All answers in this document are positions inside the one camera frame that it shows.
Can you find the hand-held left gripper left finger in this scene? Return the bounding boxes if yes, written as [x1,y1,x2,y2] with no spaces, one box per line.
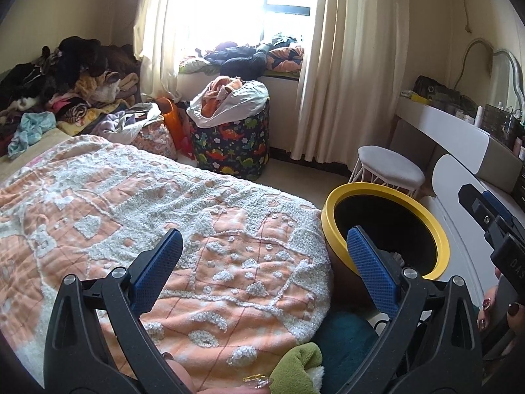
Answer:
[43,228,193,394]

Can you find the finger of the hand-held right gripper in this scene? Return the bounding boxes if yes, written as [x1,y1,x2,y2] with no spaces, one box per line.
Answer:
[482,190,515,230]
[458,184,499,239]

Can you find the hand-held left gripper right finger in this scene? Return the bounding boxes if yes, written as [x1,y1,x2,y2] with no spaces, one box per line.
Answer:
[346,226,485,394]

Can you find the yellow rimmed black bin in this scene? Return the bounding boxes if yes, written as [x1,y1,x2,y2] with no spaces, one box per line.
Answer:
[321,183,451,308]

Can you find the person's left forearm green sleeve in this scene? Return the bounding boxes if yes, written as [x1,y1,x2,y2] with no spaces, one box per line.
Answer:
[266,341,325,394]

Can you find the person's right hand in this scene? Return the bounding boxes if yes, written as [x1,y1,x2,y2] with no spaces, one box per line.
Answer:
[477,269,525,362]

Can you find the person's left hand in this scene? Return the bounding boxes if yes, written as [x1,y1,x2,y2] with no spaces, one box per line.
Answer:
[162,351,273,394]

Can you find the orange white tufted blanket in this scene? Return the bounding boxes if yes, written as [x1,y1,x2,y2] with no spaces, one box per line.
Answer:
[0,135,333,394]

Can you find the white vanity desk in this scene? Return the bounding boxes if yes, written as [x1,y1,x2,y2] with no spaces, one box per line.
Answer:
[396,96,525,198]

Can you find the person's teal trouser leg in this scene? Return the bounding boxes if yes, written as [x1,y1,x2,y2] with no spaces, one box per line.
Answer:
[318,310,407,394]

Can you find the dark organiser box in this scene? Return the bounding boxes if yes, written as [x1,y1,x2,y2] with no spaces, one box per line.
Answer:
[482,104,521,134]

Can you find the white round stool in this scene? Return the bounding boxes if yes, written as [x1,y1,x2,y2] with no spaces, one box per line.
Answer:
[348,145,426,198]

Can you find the dark bag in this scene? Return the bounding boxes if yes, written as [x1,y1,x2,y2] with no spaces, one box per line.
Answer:
[412,75,460,105]

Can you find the silver framed vanity mirror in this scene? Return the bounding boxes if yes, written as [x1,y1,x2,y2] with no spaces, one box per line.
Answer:
[461,38,525,111]

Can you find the orange bag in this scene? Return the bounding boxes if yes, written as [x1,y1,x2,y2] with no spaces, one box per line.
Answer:
[156,97,193,159]

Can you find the dinosaur print laundry basket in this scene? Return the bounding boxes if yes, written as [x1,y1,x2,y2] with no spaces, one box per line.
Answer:
[189,100,271,181]

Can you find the beige bed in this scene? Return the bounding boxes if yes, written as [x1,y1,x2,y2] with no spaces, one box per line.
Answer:
[0,70,136,177]

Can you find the cream curtain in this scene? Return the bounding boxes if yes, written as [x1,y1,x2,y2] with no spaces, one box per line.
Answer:
[289,0,411,165]
[133,0,222,103]

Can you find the orange clothes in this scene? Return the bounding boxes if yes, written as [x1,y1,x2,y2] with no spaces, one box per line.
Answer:
[201,76,244,120]

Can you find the light blue cloth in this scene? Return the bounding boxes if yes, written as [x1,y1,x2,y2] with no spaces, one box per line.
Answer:
[7,113,57,159]

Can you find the white plastic bag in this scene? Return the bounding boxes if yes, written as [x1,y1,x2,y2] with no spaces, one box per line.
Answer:
[186,80,269,128]

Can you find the pile of dark clothes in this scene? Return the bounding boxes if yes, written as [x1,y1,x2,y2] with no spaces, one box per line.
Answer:
[0,37,142,136]

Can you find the heap of clothes on windowsill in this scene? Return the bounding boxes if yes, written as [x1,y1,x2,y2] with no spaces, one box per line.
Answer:
[178,32,306,75]

